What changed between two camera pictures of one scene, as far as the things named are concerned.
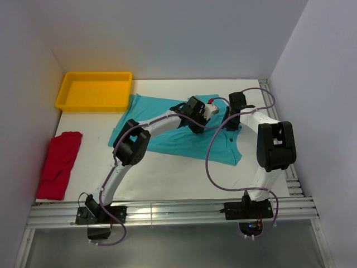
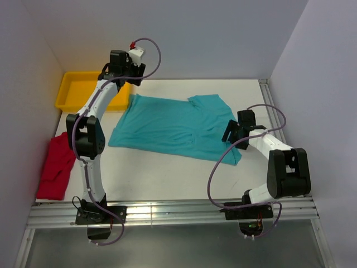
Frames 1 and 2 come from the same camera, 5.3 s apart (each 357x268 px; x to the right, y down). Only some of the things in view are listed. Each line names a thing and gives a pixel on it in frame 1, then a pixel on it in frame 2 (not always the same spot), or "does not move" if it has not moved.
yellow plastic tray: (95, 91) does not move
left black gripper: (199, 130) → (139, 70)
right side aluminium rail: (293, 184) does not move
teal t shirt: (216, 143) does not move
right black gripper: (231, 127) → (232, 127)
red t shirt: (62, 152) does not move
